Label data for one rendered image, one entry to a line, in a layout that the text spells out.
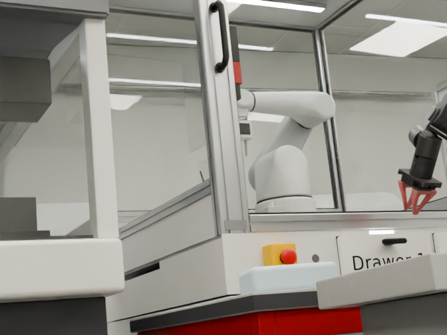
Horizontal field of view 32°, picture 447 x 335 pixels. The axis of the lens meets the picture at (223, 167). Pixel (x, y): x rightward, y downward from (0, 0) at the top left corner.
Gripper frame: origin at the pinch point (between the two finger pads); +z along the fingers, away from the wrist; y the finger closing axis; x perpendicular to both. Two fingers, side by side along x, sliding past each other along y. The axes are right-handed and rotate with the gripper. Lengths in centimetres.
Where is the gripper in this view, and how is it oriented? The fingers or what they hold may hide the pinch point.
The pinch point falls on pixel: (411, 209)
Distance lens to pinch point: 205.6
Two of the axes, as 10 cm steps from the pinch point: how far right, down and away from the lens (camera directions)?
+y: -4.3, -3.4, 8.4
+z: -1.8, 9.4, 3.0
